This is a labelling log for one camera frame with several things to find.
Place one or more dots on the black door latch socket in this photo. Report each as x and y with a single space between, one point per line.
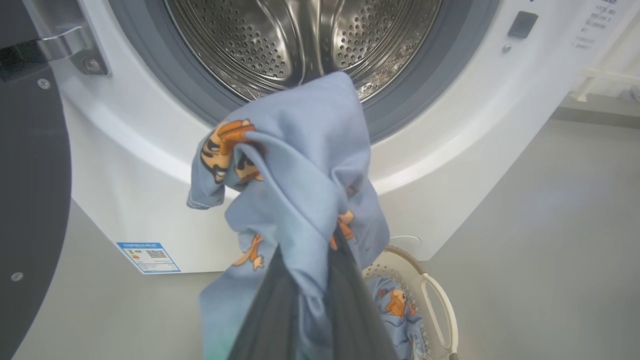
523 25

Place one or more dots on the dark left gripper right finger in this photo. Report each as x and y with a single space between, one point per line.
355 325

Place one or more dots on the white metal railing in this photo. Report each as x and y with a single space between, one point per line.
607 77

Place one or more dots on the blue energy label sticker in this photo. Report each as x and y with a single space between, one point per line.
148 257

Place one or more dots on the white front-load washing machine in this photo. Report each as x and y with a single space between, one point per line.
150 200

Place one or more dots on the grey rubber door seal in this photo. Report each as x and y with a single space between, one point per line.
425 100

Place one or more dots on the round drain filter cover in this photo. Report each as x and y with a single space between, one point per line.
407 240

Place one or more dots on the blue garment with orange print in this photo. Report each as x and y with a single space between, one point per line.
397 310
310 150

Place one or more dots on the black round glass washer door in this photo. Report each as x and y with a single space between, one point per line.
30 200

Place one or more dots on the steel perforated washer drum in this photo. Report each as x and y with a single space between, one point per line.
250 45

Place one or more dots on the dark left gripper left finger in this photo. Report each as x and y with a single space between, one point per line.
270 330

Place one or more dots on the chrome door hinge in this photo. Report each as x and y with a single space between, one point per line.
70 42

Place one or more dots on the cream perforated laundry basket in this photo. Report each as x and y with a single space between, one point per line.
440 310

